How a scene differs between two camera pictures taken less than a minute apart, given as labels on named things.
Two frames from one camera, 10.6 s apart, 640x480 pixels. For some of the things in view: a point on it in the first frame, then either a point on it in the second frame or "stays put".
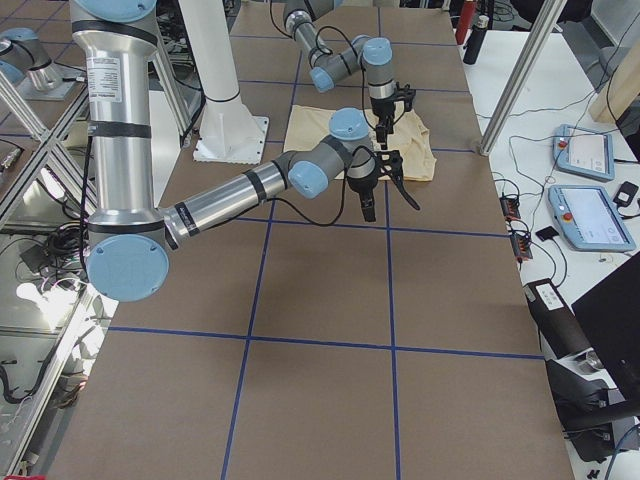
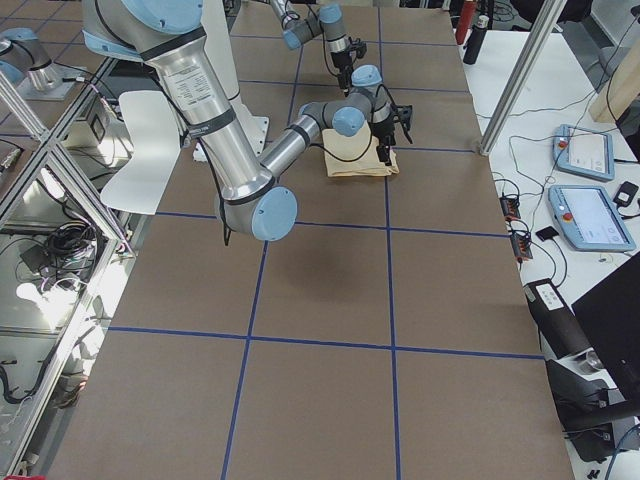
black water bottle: (475, 40) stays put
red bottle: (466, 20) stays put
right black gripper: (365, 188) -> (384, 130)
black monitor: (610, 314) stays put
